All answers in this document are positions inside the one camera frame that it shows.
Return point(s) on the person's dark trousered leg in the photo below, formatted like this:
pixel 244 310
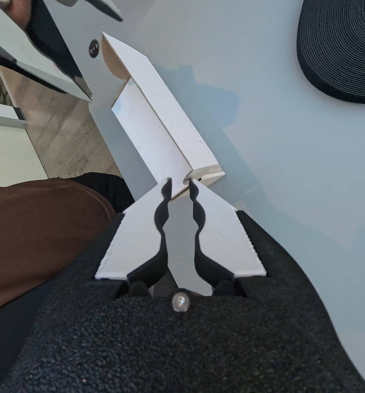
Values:
pixel 108 187

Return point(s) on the small white cardboard box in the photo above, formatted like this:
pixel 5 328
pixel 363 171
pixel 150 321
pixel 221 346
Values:
pixel 170 129

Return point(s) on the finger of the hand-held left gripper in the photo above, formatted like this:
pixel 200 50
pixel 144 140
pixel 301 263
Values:
pixel 69 2
pixel 4 30

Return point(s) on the black hook-and-loop tape roll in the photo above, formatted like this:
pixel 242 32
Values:
pixel 338 46

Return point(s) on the person's left hand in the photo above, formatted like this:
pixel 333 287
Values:
pixel 21 10

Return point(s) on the black round desk button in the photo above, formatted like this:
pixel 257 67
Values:
pixel 94 48

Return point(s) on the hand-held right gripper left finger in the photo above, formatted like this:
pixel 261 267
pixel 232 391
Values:
pixel 133 245

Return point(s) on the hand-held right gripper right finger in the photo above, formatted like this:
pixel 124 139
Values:
pixel 231 245

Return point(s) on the white side table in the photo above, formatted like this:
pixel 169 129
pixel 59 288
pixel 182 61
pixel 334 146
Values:
pixel 10 153

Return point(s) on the grey desk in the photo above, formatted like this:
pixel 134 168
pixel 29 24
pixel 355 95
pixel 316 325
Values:
pixel 277 153

